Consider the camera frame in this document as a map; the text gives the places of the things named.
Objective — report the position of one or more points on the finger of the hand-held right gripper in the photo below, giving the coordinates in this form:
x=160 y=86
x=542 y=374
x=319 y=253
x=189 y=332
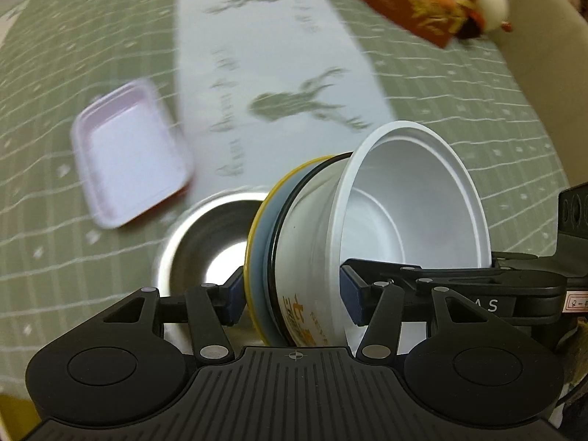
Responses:
x=514 y=257
x=459 y=281

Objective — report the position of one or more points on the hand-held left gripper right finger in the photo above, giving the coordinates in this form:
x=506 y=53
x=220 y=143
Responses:
x=350 y=302

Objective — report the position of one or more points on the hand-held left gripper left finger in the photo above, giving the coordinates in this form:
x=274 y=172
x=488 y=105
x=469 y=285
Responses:
x=236 y=302

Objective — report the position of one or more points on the blue enamel bowl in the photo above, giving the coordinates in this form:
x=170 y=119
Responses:
x=269 y=248

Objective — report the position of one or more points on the white yellow-rimmed bowl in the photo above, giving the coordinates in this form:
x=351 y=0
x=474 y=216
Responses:
x=252 y=239

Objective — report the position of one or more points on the stainless steel bowl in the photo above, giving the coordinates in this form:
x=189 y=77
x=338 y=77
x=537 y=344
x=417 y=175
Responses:
x=193 y=248

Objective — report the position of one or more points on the white plastic bowl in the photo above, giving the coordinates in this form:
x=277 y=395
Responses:
x=404 y=202

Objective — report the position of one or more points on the white and red rectangular tray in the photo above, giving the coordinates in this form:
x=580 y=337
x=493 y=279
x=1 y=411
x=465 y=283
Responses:
x=133 y=156

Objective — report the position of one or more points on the beige sofa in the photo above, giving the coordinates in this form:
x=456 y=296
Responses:
x=551 y=64

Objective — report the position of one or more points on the white deer-print table runner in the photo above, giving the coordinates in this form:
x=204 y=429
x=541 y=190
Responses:
x=275 y=55

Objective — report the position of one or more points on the white round toy figure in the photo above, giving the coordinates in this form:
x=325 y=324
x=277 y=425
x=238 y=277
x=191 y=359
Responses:
x=494 y=4

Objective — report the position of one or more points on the red snack bag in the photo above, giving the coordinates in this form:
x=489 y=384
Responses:
x=413 y=0

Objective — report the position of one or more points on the green checked tablecloth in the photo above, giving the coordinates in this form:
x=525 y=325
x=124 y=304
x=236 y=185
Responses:
x=69 y=55

